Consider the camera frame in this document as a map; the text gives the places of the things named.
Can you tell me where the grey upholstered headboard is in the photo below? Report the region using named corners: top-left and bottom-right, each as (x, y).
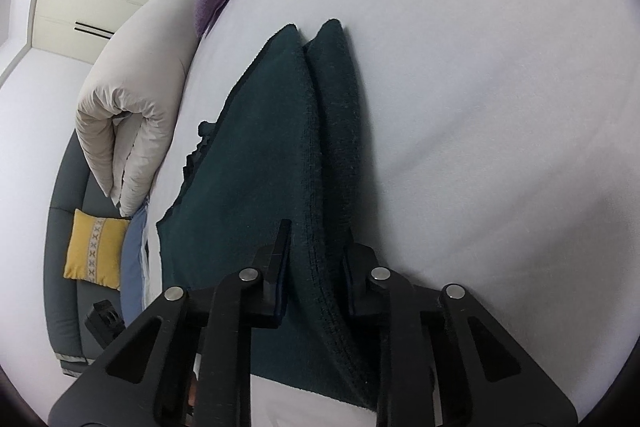
top-left (44, 127), bottom-right (166, 375)

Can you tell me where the blue pillow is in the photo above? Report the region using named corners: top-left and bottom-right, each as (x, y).
top-left (120, 197), bottom-right (166, 315)

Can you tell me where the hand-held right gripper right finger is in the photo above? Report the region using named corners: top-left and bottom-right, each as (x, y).
top-left (342, 241), bottom-right (591, 427)

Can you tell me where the bed with white sheet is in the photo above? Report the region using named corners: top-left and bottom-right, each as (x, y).
top-left (145, 0), bottom-right (636, 427)

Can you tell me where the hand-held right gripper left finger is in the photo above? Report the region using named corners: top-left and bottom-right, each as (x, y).
top-left (48, 219), bottom-right (292, 427)

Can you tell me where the folded beige duvet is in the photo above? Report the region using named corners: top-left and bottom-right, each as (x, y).
top-left (75, 0), bottom-right (198, 218)

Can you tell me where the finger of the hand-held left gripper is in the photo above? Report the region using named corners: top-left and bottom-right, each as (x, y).
top-left (85, 300), bottom-right (126, 350)

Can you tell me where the dark green sweater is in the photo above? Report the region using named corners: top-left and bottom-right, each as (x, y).
top-left (156, 19), bottom-right (386, 410)

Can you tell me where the yellow patterned cushion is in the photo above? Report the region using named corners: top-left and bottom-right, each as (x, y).
top-left (62, 208), bottom-right (132, 291)

